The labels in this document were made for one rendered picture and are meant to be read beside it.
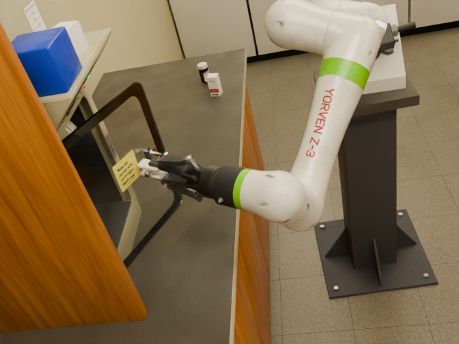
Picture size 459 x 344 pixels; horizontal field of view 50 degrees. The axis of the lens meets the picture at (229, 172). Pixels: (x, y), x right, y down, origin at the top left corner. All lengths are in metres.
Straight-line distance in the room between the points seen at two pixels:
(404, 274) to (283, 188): 1.49
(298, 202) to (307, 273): 1.46
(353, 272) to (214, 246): 1.19
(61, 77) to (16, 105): 0.11
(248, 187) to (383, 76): 0.93
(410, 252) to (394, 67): 1.00
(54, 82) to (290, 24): 0.57
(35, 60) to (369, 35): 0.72
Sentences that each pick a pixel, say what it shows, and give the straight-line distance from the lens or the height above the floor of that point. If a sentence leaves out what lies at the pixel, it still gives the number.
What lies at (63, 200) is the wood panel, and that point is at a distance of 1.00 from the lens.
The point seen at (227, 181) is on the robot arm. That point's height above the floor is 1.24.
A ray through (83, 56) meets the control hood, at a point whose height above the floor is 1.51.
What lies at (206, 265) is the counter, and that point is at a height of 0.94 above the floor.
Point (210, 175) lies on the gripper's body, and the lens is 1.08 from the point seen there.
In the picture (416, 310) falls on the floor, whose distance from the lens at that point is 2.32.
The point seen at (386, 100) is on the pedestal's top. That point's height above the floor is 0.94.
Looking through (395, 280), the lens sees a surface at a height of 0.02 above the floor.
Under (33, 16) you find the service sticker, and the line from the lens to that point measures 1.15.
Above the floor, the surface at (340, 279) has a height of 0.02.
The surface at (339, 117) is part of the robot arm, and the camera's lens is 1.15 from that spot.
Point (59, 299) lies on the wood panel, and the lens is 1.25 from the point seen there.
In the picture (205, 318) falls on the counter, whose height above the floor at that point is 0.94.
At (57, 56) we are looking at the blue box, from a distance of 0.96.
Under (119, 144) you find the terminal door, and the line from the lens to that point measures 1.18.
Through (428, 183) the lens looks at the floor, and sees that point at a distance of 2.88.
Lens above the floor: 1.88
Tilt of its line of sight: 37 degrees down
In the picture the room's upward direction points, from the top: 15 degrees counter-clockwise
